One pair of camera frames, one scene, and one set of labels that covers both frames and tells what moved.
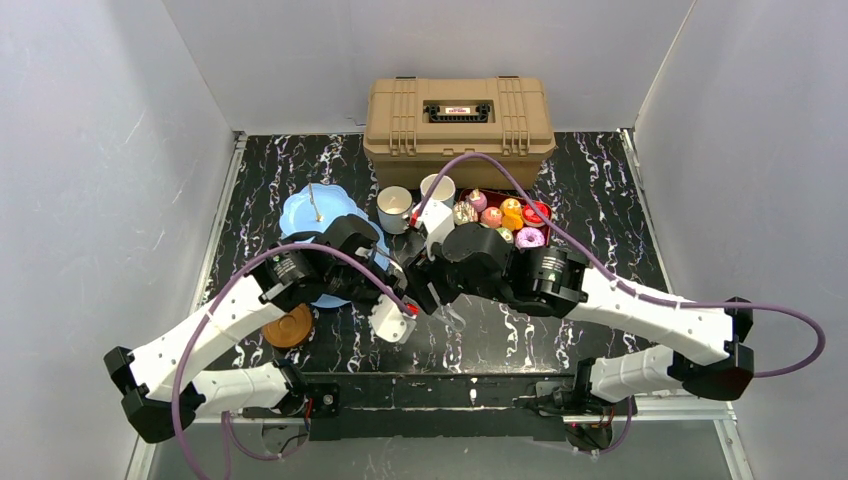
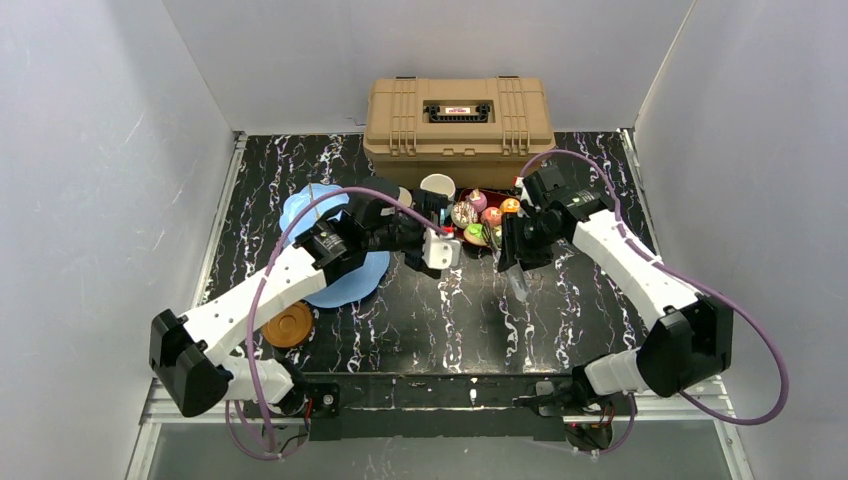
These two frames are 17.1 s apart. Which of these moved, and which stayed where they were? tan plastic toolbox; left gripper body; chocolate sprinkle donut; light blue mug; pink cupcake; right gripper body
Moved: right gripper body; left gripper body
Stayed: chocolate sprinkle donut; tan plastic toolbox; pink cupcake; light blue mug
